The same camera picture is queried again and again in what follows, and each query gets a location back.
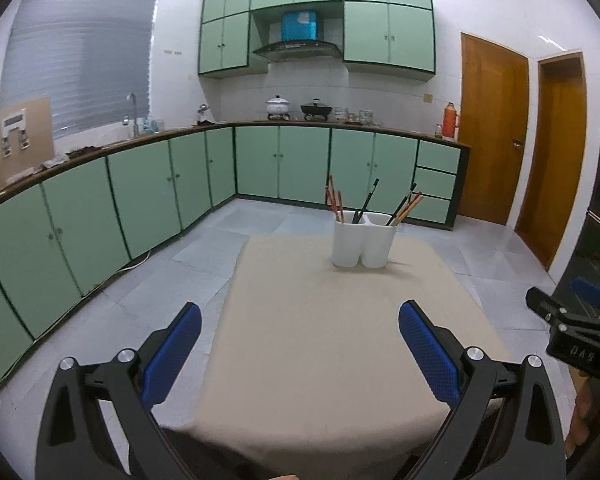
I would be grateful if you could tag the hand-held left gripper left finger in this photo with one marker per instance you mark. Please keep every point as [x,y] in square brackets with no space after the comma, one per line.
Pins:
[175,350]

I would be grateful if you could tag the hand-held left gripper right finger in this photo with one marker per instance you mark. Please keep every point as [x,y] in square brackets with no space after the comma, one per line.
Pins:
[430,350]

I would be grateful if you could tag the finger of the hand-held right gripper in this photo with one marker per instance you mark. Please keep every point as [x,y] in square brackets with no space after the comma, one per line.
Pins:
[542,302]
[587,290]

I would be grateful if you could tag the white double utensil holder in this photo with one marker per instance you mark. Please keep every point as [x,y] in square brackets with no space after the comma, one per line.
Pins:
[362,242]

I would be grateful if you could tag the tan wooden chopstick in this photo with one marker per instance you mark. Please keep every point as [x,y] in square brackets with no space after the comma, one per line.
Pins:
[410,212]

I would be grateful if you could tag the black chopstick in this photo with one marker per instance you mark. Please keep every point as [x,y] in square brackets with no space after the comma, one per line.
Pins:
[369,197]
[403,203]

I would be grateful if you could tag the red-brown chopstick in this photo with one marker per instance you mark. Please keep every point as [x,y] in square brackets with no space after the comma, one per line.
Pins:
[330,200]
[340,205]
[414,200]
[333,195]

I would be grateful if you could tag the person's right hand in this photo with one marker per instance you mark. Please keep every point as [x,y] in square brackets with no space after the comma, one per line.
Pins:
[582,410]

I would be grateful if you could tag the beige tablecloth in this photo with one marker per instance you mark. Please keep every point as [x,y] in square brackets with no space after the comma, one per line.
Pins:
[320,335]

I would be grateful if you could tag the plain wooden door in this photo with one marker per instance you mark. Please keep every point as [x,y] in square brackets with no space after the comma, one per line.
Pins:
[555,160]

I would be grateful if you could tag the green base cabinets with sink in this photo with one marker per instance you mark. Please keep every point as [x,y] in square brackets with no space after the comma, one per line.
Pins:
[80,230]

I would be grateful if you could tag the small glass bottle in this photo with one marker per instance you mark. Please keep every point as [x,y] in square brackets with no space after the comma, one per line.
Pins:
[437,132]

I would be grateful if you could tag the orange thermos flask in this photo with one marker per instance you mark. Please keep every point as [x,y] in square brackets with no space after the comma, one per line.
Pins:
[450,121]

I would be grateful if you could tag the green base cabinets with drawers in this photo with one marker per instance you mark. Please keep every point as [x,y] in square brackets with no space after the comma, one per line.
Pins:
[305,165]

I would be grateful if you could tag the brown cardboard sheet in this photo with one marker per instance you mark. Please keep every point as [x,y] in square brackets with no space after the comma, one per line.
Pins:
[35,160]

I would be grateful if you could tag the white patterned mug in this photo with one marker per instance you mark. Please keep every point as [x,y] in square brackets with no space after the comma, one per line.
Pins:
[365,116]

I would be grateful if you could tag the chrome kitchen faucet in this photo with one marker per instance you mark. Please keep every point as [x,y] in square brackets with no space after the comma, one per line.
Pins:
[132,105]

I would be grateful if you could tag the white enamel pot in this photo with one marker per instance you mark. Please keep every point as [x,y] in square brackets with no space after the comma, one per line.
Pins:
[278,106]

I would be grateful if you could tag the black lidded wok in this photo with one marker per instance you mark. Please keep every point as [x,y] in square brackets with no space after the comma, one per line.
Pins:
[316,108]

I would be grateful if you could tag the grey window blind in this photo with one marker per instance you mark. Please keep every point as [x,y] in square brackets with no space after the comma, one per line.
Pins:
[75,50]

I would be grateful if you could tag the blue wrapped hood housing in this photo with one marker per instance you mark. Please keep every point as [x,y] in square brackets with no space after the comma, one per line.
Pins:
[302,25]

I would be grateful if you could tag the white plastic bracket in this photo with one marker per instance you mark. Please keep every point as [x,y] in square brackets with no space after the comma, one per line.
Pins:
[15,120]

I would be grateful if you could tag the wide green wall cabinet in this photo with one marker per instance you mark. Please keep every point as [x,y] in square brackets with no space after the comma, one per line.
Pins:
[390,30]

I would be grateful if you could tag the narrow green wall cabinet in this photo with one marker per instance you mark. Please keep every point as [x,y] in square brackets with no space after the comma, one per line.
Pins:
[225,40]

